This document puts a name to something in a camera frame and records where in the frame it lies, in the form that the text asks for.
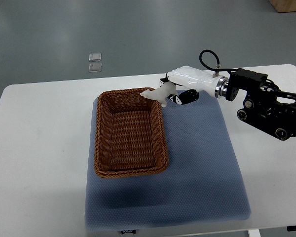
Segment brown wicker basket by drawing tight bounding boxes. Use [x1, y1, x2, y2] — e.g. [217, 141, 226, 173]
[94, 88, 169, 178]

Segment white toy polar bear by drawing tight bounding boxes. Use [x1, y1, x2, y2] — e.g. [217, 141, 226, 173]
[140, 81, 177, 108]

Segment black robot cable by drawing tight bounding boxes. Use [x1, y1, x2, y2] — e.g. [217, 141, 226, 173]
[199, 50, 237, 75]

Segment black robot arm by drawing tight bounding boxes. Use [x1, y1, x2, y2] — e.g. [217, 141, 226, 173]
[224, 68, 296, 141]

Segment wooden box corner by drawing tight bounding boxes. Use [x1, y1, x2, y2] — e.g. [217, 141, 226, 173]
[269, 0, 296, 13]

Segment blue textured mat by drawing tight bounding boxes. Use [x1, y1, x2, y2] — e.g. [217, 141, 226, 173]
[85, 89, 251, 232]

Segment upper metal floor plate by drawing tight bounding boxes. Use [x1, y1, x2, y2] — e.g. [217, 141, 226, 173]
[89, 52, 102, 62]

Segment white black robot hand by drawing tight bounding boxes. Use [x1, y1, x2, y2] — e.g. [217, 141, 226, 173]
[159, 66, 228, 105]

